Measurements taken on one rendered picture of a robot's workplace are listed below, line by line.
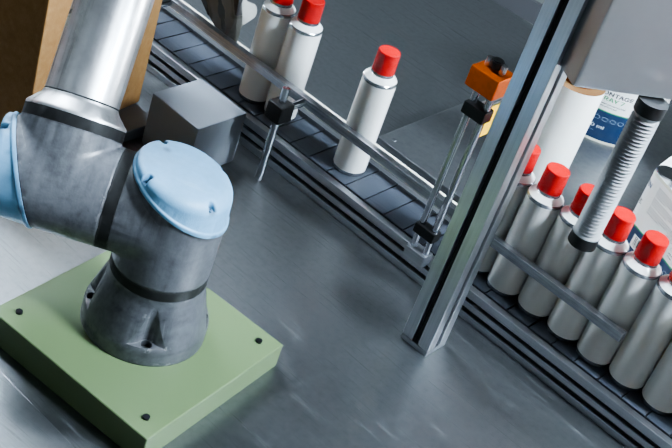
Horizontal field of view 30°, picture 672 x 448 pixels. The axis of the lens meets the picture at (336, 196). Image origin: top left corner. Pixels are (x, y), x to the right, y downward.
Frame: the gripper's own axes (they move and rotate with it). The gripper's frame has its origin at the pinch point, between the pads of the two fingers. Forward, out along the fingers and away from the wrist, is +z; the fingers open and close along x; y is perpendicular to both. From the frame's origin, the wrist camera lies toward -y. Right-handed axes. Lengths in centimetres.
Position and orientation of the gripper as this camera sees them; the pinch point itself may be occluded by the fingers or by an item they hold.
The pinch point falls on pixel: (227, 38)
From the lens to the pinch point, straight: 198.7
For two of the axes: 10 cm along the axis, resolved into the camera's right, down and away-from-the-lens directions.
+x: -7.6, -0.9, 6.5
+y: 6.4, -2.8, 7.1
